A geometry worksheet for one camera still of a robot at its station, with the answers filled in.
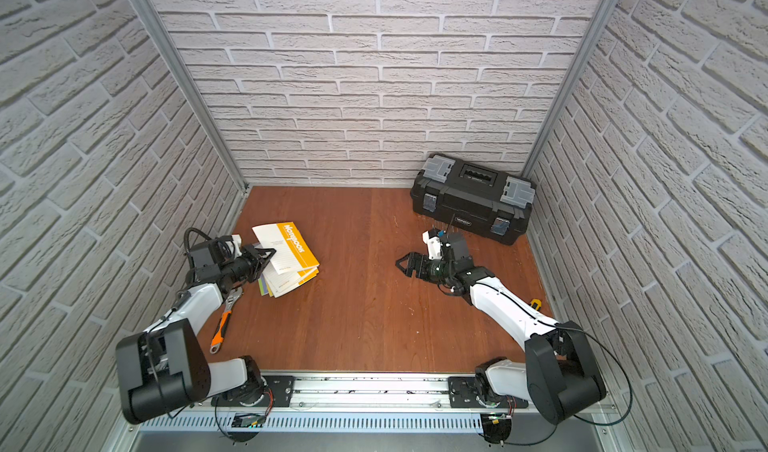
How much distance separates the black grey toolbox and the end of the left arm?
22.0 inches

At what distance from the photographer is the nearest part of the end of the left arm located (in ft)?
2.23

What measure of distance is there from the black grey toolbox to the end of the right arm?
242 mm

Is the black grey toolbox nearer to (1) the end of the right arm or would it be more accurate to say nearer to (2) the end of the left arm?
(1) the end of the right arm

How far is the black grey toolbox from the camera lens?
3.09 feet

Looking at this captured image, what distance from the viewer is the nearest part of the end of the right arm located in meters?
0.62
